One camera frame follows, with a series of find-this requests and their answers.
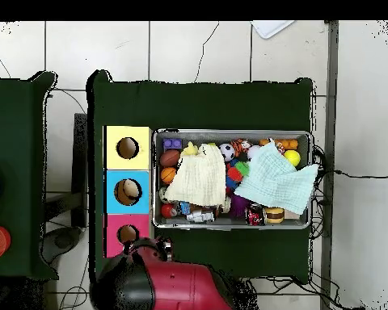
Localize yellow ball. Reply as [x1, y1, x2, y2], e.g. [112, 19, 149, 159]
[283, 149, 302, 168]

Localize dark green table cloth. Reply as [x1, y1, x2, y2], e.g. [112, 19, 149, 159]
[86, 69, 314, 285]
[0, 71, 59, 281]

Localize purple building block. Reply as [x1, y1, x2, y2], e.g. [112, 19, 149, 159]
[162, 137, 183, 151]

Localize white tray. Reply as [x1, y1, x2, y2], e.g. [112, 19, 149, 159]
[251, 20, 295, 40]

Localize brown toy football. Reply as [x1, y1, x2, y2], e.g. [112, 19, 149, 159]
[158, 149, 181, 168]

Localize mint green waffle cloth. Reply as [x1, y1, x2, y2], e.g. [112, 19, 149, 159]
[234, 141, 320, 216]

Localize cream waffle cloth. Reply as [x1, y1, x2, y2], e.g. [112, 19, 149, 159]
[163, 142, 228, 207]

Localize wire mesh bin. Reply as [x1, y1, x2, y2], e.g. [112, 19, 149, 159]
[151, 128, 314, 231]

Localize black floor cable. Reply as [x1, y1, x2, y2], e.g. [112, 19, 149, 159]
[313, 169, 388, 180]

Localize toy hamburger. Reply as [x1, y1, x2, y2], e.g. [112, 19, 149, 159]
[264, 207, 285, 224]

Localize yellow plush duck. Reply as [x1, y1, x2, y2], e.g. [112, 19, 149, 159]
[180, 141, 200, 156]

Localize wooden box with three holes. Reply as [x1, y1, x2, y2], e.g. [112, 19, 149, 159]
[102, 125, 154, 259]

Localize small orange basketball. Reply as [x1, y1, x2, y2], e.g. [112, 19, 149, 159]
[159, 166, 178, 185]

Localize black and white soccer ball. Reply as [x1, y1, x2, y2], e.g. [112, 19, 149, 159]
[218, 142, 236, 162]

